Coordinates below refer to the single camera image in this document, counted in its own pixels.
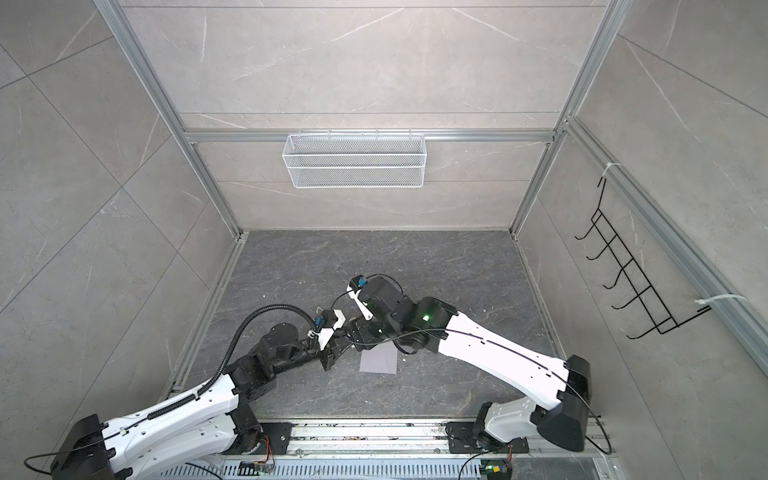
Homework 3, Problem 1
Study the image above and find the grey purple envelope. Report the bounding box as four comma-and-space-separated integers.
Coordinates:
359, 342, 398, 375

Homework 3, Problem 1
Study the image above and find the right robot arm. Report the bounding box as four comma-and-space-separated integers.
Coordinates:
345, 276, 591, 452

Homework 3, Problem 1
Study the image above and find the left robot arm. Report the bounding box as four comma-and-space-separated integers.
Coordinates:
51, 323, 343, 479

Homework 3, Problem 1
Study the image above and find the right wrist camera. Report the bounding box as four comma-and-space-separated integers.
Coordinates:
347, 275, 376, 322

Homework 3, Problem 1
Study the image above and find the aluminium rail frame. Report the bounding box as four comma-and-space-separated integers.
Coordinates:
155, 418, 619, 460

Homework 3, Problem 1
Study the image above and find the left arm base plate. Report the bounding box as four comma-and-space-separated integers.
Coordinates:
250, 422, 294, 457

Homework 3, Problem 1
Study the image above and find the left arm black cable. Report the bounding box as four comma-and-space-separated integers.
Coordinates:
149, 304, 318, 415

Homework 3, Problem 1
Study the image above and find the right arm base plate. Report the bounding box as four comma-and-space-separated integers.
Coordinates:
445, 422, 530, 454

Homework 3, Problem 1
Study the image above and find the white vented cable duct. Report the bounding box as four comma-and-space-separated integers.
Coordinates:
155, 458, 484, 479

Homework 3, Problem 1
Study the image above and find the black wire hook rack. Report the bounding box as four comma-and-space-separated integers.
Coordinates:
574, 178, 712, 340

